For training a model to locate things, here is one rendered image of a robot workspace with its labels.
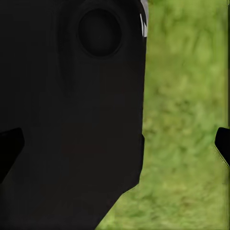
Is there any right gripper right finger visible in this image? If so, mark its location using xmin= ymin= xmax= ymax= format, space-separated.
xmin=215 ymin=127 xmax=230 ymax=166

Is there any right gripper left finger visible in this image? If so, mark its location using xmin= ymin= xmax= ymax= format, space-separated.
xmin=0 ymin=127 xmax=25 ymax=184

